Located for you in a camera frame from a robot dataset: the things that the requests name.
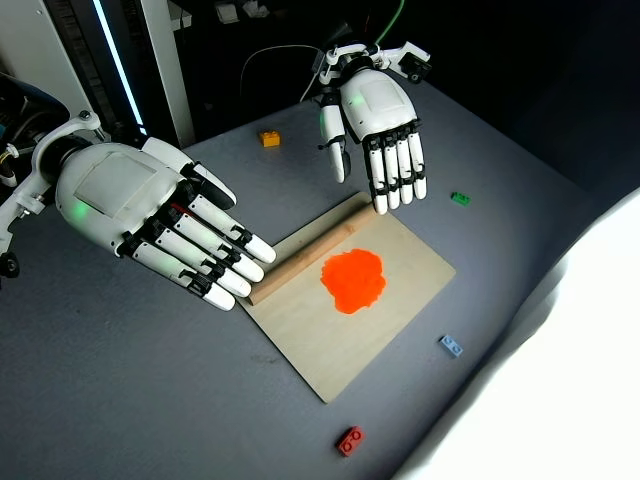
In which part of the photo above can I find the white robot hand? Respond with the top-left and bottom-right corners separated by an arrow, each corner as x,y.
317,67 -> 430,217
53,135 -> 278,312

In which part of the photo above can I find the wooden rolling pin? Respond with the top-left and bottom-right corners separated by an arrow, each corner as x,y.
248,202 -> 379,307

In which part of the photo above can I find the white column with light strip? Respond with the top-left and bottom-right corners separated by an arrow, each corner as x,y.
0,0 -> 197,149

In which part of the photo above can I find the orange clay dough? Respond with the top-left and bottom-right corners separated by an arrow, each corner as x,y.
319,247 -> 389,316

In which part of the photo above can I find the grey table cloth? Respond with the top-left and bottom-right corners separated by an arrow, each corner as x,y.
0,64 -> 601,480

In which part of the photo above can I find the light wooden board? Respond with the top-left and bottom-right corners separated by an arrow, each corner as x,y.
235,191 -> 457,405

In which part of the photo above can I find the light blue toy brick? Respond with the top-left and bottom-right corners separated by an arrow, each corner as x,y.
438,333 -> 465,360

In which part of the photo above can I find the red toy brick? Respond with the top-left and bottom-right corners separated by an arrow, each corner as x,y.
334,425 -> 367,458

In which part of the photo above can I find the thin white cable loop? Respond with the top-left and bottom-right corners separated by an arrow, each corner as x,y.
238,43 -> 324,104

